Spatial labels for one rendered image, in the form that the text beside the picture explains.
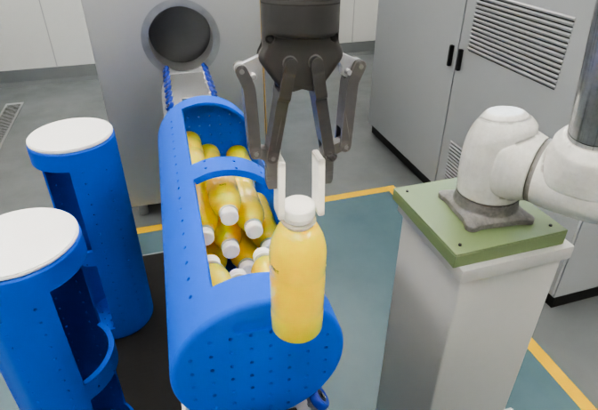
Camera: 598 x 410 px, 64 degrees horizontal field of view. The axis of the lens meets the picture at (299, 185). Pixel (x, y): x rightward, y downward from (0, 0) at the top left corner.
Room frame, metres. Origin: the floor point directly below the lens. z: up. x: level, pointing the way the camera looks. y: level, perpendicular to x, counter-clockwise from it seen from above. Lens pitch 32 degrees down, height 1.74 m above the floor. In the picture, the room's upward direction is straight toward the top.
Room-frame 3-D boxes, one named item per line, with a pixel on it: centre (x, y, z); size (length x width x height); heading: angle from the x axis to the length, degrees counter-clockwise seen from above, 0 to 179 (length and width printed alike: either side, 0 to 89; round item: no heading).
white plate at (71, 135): (1.50, 0.79, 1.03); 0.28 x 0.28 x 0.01
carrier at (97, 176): (1.50, 0.79, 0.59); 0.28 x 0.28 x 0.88
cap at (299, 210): (0.45, 0.00, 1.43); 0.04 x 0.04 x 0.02
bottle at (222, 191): (0.93, 0.18, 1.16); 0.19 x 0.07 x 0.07; 15
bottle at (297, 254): (0.46, 0.00, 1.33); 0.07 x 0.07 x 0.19
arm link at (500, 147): (1.02, -0.49, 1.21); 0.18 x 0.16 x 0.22; 47
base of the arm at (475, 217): (1.05, -0.48, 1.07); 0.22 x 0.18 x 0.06; 11
